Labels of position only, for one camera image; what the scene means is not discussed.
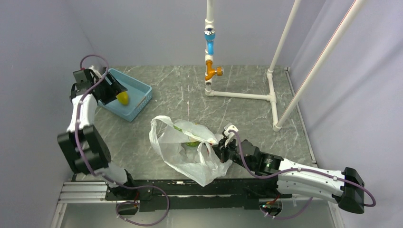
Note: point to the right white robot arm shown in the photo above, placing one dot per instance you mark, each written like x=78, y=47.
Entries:
x=344, y=188

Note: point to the orange pipe tap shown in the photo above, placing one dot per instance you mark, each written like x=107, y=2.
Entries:
x=211, y=72

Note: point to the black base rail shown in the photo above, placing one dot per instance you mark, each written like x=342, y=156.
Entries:
x=246, y=193

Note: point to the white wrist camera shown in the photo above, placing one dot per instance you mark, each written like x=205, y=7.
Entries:
x=229, y=130
x=96, y=72

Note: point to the white printed plastic bag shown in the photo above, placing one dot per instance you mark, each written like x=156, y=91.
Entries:
x=200, y=164

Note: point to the yellow fake fruit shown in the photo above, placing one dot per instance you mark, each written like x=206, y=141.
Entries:
x=123, y=98

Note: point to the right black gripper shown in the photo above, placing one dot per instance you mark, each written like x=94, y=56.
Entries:
x=221, y=149

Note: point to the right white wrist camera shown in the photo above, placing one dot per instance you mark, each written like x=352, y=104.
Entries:
x=229, y=130

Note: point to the green fake fruit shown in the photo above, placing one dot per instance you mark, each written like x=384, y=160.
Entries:
x=192, y=144

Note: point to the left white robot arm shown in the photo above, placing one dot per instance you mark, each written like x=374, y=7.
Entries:
x=83, y=147

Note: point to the light blue plastic basket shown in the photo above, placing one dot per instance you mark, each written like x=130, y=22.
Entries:
x=139, y=95

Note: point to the blue pipe valve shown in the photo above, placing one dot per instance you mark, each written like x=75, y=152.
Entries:
x=209, y=34

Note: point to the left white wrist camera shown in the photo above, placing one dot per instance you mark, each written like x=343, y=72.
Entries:
x=96, y=72

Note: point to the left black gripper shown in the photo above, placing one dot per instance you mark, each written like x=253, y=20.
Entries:
x=114, y=89

